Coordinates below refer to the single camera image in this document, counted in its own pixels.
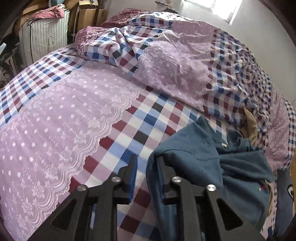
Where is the tan garment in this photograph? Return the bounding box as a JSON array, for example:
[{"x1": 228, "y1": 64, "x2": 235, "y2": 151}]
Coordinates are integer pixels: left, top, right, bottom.
[{"x1": 239, "y1": 107, "x2": 258, "y2": 146}]

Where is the checked lilac pillow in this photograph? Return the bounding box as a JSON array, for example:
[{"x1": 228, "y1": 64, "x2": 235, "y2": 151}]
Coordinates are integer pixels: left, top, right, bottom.
[{"x1": 254, "y1": 90, "x2": 296, "y2": 169}]

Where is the teal sweatshirt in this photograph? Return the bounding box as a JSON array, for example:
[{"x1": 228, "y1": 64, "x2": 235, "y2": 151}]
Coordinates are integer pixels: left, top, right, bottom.
[{"x1": 146, "y1": 116, "x2": 275, "y2": 241}]

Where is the window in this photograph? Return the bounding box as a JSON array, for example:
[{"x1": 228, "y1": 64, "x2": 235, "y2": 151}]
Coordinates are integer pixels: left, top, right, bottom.
[{"x1": 183, "y1": 0, "x2": 243, "y2": 25}]

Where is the blue plush penguin pillow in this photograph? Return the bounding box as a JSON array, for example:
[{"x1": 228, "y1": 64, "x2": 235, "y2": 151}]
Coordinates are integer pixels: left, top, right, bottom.
[{"x1": 274, "y1": 168, "x2": 296, "y2": 239}]

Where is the cardboard box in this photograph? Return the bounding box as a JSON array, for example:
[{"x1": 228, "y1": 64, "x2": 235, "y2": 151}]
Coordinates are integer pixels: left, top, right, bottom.
[{"x1": 76, "y1": 0, "x2": 104, "y2": 29}]

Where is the printed white curtain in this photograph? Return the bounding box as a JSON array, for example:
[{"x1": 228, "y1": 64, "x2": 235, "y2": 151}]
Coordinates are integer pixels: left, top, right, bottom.
[{"x1": 154, "y1": 0, "x2": 183, "y2": 14}]

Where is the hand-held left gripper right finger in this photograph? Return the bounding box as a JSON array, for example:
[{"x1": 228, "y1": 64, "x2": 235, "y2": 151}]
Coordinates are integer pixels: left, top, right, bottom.
[{"x1": 156, "y1": 156, "x2": 266, "y2": 241}]

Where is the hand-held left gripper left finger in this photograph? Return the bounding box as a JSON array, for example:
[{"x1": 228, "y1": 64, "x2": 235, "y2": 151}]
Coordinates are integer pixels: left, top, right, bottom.
[{"x1": 28, "y1": 153, "x2": 139, "y2": 241}]

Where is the pink cloth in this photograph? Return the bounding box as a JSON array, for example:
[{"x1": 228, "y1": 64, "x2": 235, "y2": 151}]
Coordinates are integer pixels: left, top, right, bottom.
[{"x1": 22, "y1": 3, "x2": 65, "y2": 21}]

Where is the checked bed sheet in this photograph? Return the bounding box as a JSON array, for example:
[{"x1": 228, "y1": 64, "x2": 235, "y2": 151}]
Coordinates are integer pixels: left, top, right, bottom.
[{"x1": 0, "y1": 45, "x2": 232, "y2": 241}]

